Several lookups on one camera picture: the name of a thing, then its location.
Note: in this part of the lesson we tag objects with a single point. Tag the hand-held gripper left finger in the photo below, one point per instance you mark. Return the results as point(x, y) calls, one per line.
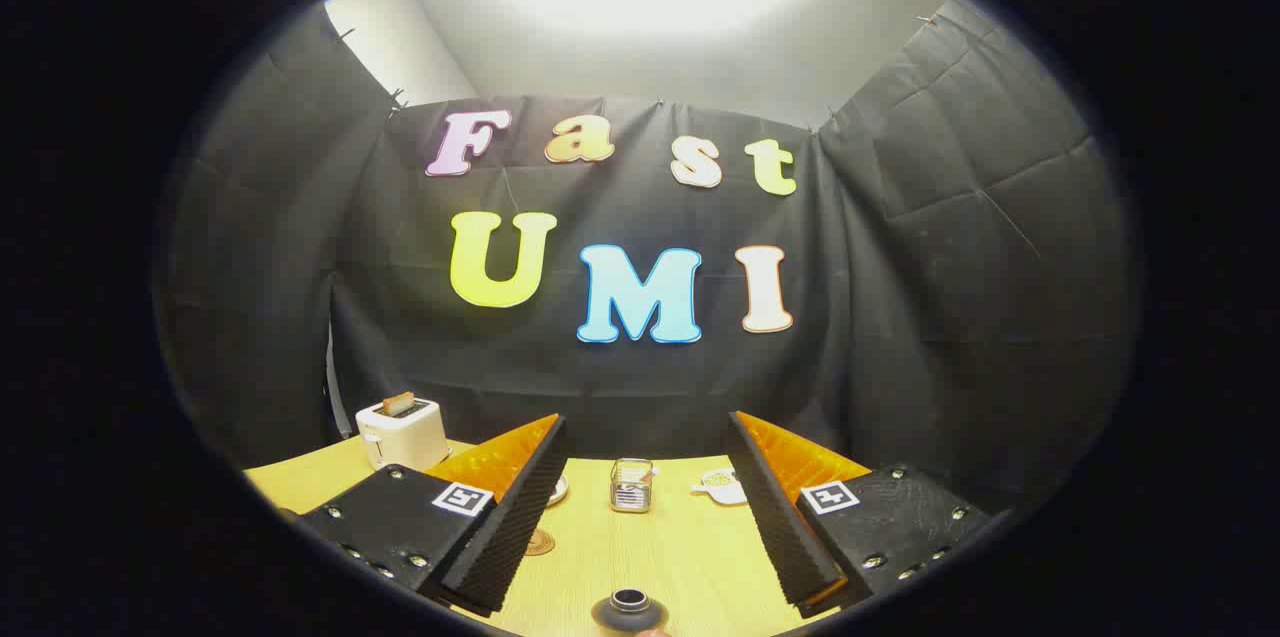
point(505, 527)

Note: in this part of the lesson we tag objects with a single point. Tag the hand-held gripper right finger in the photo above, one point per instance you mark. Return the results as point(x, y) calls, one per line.
point(785, 527)

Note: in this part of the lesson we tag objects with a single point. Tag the round brown coaster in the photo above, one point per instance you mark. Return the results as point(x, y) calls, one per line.
point(540, 543)

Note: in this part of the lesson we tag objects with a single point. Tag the silver bottle with green label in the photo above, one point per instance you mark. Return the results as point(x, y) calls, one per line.
point(628, 611)

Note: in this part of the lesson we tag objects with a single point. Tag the small white plate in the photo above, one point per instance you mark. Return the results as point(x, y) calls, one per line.
point(558, 490)

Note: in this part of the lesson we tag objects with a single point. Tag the white condiment tray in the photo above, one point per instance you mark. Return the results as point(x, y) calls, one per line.
point(722, 487)

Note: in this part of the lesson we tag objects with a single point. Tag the round wooden table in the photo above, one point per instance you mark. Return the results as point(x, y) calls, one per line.
point(650, 547)

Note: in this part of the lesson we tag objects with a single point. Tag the cream toaster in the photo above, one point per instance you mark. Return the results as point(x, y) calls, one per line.
point(402, 437)

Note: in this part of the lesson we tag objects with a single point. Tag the toast slice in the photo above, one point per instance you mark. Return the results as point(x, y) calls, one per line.
point(398, 403)

